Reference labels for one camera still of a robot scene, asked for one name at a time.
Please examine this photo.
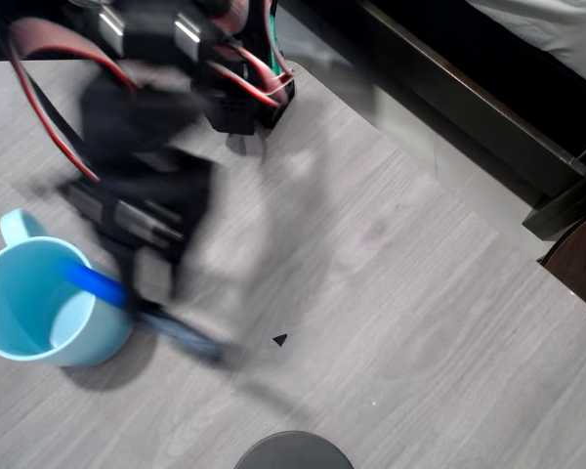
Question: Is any blue capped grey marker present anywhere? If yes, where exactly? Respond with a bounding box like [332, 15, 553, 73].
[56, 257, 226, 363]

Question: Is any red white servo wire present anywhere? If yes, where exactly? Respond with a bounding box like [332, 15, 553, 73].
[7, 17, 143, 182]
[209, 0, 294, 108]

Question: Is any dark grey round disc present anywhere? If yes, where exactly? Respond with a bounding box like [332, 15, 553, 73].
[232, 430, 356, 469]

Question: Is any white bed sheet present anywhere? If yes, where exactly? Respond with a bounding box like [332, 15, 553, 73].
[468, 0, 586, 89]

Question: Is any dark wooden bed frame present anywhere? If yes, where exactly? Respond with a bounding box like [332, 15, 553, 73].
[297, 0, 586, 240]

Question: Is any light blue mug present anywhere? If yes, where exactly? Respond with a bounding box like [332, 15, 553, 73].
[0, 208, 137, 368]

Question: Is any green circuit board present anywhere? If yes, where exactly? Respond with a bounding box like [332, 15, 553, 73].
[266, 9, 287, 79]

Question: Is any black perforated arm base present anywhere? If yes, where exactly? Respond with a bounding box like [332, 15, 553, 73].
[207, 63, 298, 136]

